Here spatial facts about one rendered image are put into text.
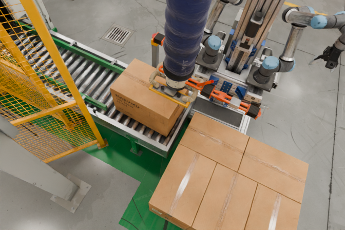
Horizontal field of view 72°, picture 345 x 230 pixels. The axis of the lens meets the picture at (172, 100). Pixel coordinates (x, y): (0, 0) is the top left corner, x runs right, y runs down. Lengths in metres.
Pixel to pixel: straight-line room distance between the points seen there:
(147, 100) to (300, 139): 2.12
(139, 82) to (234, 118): 1.32
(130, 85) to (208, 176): 1.08
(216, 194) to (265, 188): 0.45
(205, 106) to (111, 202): 1.51
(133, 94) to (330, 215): 2.47
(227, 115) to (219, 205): 1.12
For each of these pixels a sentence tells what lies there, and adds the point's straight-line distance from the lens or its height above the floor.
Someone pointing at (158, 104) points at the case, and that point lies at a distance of 2.01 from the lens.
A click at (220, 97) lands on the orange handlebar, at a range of 1.71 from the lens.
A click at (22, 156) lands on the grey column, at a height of 1.22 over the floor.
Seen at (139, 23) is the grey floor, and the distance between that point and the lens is 4.09.
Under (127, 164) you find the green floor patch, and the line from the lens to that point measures 2.82.
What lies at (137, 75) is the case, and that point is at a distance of 2.19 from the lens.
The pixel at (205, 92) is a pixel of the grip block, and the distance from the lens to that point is 1.70.
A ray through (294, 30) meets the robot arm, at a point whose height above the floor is 1.51.
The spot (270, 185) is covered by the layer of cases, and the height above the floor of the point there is 0.54.
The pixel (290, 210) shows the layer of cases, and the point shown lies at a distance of 2.46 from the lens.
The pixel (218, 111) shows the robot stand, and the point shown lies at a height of 0.21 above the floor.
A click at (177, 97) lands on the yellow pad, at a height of 1.18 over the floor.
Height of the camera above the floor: 2.70
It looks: 59 degrees down
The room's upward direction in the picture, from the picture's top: 8 degrees clockwise
